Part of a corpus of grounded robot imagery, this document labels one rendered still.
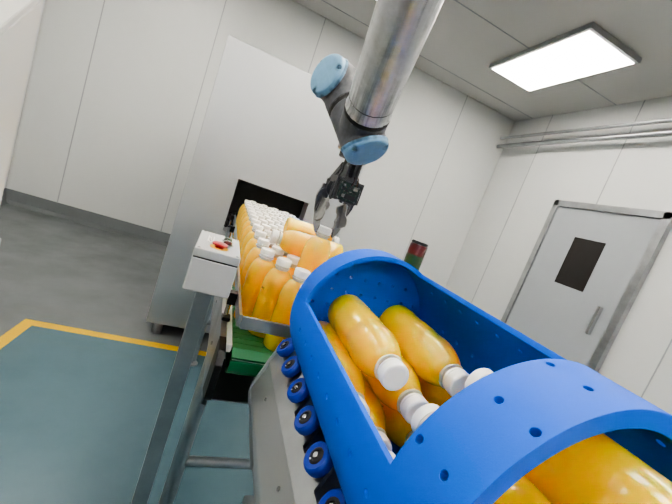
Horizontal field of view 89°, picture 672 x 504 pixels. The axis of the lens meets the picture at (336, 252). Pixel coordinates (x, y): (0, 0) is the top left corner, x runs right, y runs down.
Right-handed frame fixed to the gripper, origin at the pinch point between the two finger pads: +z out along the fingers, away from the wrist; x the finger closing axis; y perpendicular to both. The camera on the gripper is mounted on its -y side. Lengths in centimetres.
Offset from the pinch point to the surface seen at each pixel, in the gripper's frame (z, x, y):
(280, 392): 29.2, -6.2, 28.7
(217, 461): 90, -2, -19
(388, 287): 4.6, 8.8, 25.8
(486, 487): 5, -7, 72
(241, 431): 121, 17, -72
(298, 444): 28, -6, 42
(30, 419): 122, -73, -67
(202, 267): 15.6, -25.9, 8.0
